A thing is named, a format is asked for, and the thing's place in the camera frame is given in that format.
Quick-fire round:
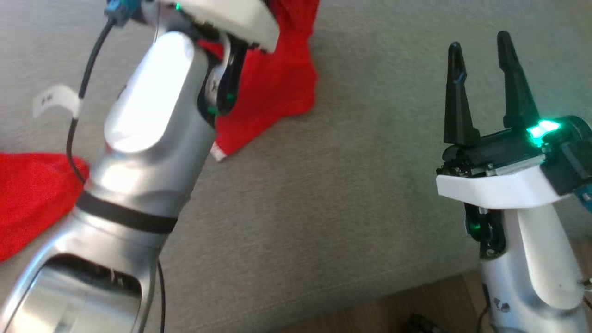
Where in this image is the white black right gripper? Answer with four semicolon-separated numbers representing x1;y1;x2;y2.
436;31;575;210

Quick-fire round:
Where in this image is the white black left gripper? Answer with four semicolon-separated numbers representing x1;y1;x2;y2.
160;0;281;54

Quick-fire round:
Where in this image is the plain red garment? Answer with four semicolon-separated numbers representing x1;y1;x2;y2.
199;0;321;162

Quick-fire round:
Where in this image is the red basketball jersey number 23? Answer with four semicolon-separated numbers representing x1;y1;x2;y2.
0;152;91;263

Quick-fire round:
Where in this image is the grey sofa seat cushion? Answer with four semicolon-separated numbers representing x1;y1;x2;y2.
0;0;592;333

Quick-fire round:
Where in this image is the teal left cable connector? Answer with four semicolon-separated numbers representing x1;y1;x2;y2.
105;0;140;27

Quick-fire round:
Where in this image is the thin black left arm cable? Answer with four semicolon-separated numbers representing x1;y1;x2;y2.
66;18;116;183

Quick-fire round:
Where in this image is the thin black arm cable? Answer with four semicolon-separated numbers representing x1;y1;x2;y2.
476;303;492;333
66;18;116;183

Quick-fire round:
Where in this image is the white left cable label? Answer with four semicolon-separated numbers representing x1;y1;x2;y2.
32;85;82;119

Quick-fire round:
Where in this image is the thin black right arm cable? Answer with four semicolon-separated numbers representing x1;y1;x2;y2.
476;303;492;333

